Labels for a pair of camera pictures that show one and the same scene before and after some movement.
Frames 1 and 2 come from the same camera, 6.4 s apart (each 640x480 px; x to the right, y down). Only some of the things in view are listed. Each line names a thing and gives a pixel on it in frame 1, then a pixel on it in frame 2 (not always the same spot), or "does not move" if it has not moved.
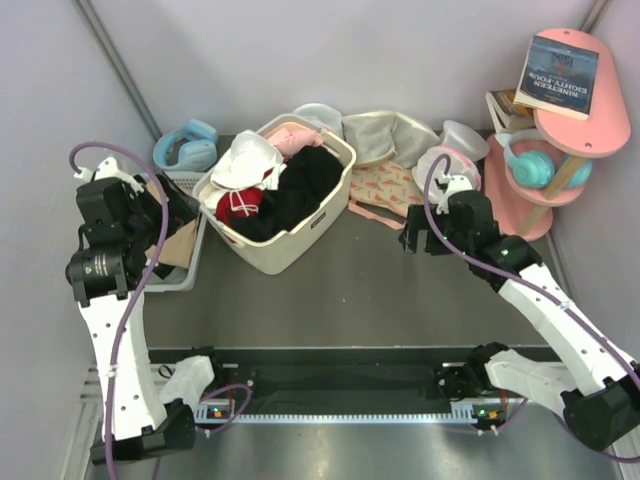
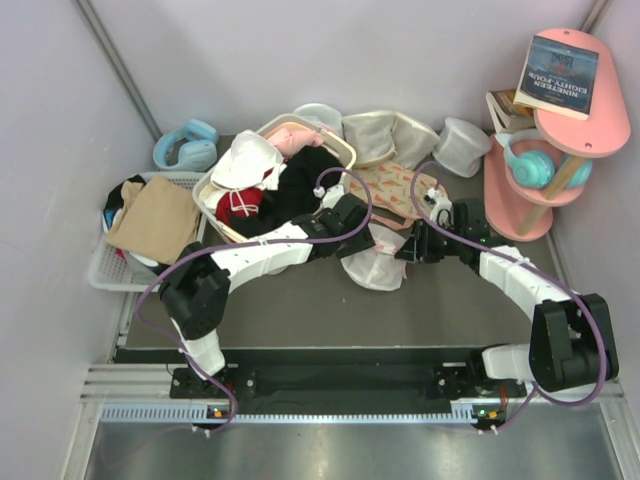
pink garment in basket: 288,142 does not move
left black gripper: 183,207 to 360,243
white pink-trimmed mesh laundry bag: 444,160 to 377,268
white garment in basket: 252,160 does not move
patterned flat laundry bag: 384,192 does not move
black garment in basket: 305,177 does not move
